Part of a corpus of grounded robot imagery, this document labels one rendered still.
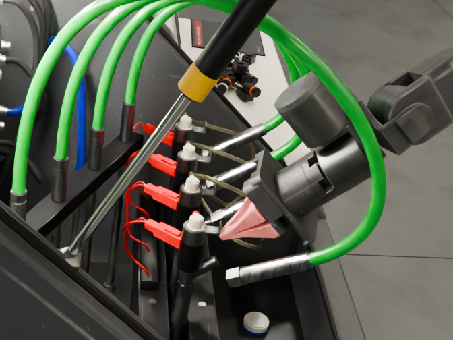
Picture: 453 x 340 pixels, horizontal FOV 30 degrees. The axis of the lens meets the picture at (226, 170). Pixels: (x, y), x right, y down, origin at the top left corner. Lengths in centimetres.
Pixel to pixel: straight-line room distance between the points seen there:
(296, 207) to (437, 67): 21
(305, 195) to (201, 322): 25
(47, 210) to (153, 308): 19
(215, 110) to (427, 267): 192
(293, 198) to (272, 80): 84
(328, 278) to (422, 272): 180
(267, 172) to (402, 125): 16
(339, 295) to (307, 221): 30
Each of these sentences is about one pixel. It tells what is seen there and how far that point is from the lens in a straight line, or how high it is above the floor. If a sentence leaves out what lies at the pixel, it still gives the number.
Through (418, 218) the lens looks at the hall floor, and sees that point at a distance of 333.
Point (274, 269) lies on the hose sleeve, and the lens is 87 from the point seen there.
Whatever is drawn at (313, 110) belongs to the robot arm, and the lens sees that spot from 86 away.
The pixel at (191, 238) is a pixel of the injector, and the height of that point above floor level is 112.
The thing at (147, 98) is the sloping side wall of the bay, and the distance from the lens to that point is 124.
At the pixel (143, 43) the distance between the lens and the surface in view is 112.
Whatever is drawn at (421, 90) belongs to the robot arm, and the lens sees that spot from 90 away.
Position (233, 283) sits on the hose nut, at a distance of 89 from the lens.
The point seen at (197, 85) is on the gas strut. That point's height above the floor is 146.
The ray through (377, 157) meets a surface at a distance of 79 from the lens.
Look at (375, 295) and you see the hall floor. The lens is 286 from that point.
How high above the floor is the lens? 168
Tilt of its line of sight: 30 degrees down
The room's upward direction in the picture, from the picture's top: 10 degrees clockwise
